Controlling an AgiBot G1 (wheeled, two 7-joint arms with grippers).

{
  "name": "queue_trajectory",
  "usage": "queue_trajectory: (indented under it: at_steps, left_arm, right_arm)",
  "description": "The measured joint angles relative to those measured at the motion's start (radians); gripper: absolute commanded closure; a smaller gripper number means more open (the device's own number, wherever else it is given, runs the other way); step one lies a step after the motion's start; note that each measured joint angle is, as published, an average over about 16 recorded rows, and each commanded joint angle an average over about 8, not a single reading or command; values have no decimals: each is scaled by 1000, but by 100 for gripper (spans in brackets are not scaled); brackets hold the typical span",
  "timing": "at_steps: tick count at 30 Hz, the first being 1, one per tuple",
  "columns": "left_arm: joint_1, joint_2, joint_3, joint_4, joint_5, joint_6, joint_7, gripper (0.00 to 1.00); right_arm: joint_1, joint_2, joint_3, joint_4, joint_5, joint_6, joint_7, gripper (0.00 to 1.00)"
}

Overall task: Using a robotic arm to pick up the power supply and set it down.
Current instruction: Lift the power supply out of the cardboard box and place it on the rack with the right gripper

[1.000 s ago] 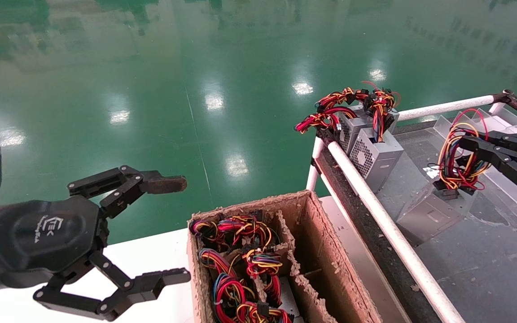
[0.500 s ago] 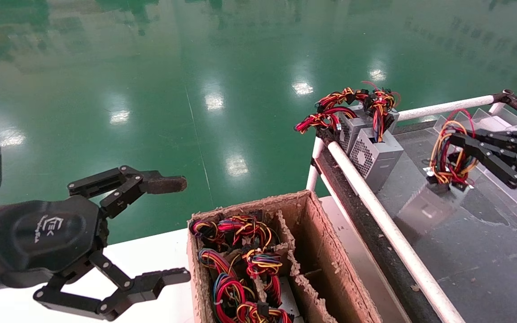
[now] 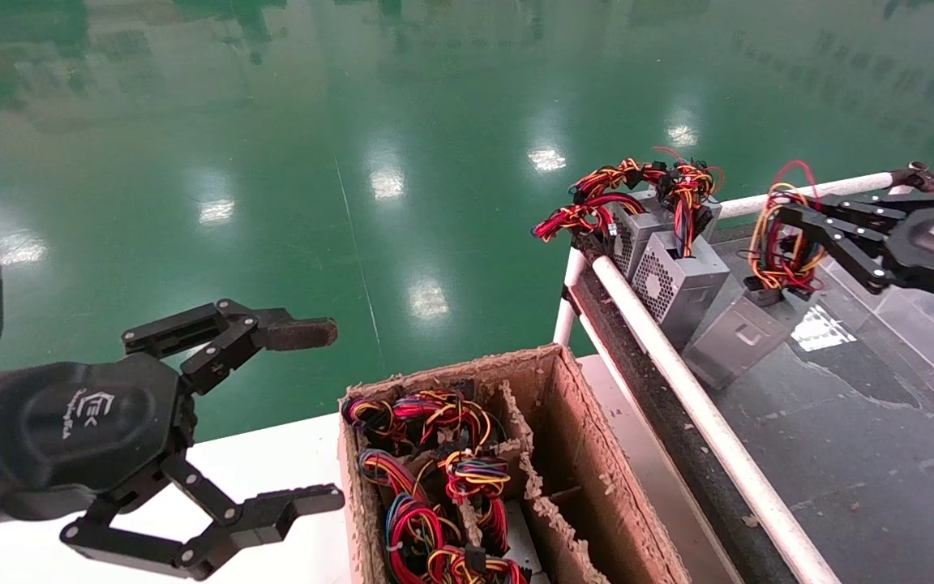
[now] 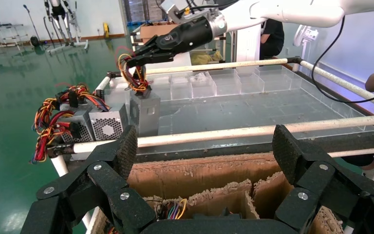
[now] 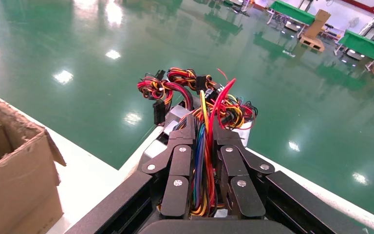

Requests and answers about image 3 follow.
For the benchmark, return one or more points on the worn cardboard box with dividers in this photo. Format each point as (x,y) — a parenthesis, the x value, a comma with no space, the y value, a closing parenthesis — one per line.
(589,470)

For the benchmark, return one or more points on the black pipe corner connector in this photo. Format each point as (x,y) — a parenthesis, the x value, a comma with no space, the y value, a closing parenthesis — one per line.
(917,173)

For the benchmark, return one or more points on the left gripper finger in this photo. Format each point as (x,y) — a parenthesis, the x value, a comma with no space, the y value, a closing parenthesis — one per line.
(297,334)

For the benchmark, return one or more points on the grey power supply hexagon grill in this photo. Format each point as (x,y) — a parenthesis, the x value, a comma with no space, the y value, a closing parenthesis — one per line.
(678,280)

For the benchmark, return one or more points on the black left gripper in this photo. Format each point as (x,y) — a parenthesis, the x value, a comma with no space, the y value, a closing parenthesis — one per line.
(70,430)

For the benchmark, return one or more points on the white frame leg pipe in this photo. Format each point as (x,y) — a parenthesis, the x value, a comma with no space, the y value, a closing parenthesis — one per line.
(571,300)

